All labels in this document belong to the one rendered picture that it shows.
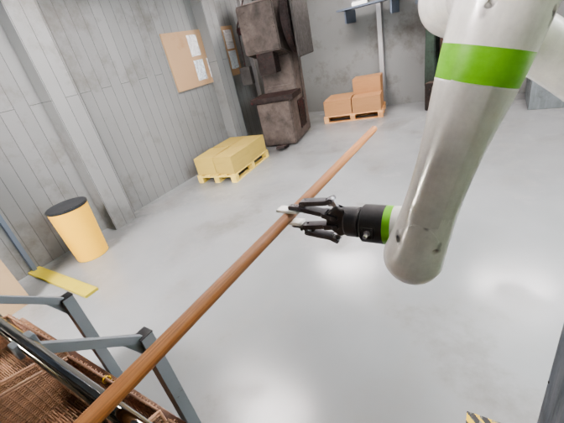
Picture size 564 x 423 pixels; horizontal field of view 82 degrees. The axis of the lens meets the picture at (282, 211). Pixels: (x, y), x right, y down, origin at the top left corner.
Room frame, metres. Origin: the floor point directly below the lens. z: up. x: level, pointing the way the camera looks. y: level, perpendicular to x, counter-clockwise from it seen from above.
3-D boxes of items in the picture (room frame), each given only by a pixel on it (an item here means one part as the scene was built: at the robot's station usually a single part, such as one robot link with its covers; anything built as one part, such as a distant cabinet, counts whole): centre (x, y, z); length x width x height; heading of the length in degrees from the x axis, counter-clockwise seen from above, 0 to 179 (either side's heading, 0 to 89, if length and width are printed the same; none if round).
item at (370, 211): (0.66, -0.20, 1.20); 0.12 x 0.06 x 0.09; 144
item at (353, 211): (0.70, -0.15, 1.20); 0.09 x 0.07 x 0.08; 54
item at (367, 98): (6.71, -1.92, 0.35); 1.26 x 0.96 x 0.71; 54
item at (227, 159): (5.04, 0.57, 0.19); 1.12 x 0.79 x 0.38; 144
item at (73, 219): (3.23, 2.14, 0.31); 0.39 x 0.39 x 0.61
